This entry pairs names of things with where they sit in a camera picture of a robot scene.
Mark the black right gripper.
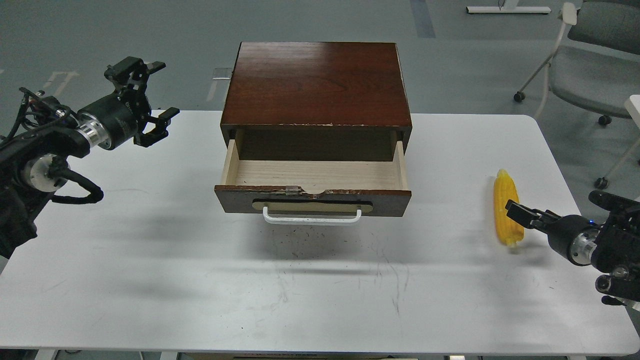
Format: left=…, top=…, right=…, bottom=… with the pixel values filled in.
left=505, top=199, right=601, bottom=266

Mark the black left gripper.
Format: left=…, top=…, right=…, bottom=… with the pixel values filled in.
left=77, top=56, right=180, bottom=150

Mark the yellow corn cob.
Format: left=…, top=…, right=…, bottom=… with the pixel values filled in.
left=493, top=169, right=525, bottom=248

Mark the wooden drawer with white handle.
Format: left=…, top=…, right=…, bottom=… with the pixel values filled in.
left=214, top=140, right=412, bottom=224

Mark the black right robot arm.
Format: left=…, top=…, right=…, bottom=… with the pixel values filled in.
left=505, top=190, right=640, bottom=312

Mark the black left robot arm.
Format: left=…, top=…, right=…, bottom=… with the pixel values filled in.
left=0, top=56, right=179, bottom=259

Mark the dark wooden cabinet box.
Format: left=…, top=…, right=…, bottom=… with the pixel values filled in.
left=220, top=41, right=413, bottom=161

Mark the grey office chair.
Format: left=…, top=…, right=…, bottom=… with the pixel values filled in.
left=531, top=0, right=640, bottom=126

